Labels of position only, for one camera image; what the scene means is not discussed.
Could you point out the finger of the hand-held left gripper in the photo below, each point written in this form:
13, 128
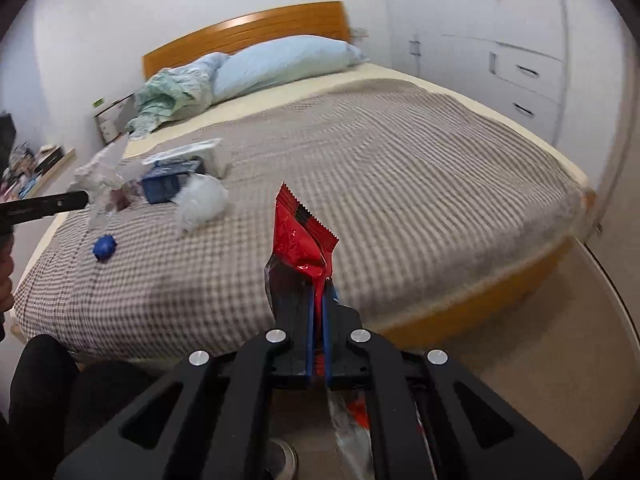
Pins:
50, 205

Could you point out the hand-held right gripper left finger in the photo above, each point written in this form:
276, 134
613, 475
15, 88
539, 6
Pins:
311, 325

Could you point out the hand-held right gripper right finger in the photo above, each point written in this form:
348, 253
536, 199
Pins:
328, 325

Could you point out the clear plastic container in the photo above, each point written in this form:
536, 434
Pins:
100, 172

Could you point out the red snack wrapper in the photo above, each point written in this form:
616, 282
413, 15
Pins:
300, 240

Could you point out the clear plastic bag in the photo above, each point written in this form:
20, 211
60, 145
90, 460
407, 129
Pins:
350, 440

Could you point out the person's left hand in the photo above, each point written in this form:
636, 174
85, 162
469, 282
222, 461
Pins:
6, 275

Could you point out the wooden window sill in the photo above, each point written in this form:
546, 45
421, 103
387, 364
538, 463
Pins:
55, 170

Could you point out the pile of boxes and bags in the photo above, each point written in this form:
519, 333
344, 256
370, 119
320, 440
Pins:
25, 165

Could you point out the blue bottle cap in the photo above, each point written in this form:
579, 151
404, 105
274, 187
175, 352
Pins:
104, 248

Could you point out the blue wet wipes pack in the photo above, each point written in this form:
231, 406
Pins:
165, 180

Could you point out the grey slipper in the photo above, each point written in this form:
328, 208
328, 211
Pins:
285, 460

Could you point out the brown checkered blanket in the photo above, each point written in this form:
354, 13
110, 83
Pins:
375, 185

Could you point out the white crumpled plastic bag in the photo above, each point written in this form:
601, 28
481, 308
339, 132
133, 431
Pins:
200, 200

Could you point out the green floral quilt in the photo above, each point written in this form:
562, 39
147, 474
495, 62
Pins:
170, 92

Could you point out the person's black trousers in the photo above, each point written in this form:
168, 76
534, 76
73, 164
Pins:
40, 400

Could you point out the light blue pillow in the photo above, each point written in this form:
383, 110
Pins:
285, 62

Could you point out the wooden bed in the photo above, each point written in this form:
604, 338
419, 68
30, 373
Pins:
280, 22

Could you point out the white built-in wardrobe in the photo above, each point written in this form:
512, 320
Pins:
450, 20

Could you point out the white room door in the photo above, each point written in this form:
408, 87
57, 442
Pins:
600, 110

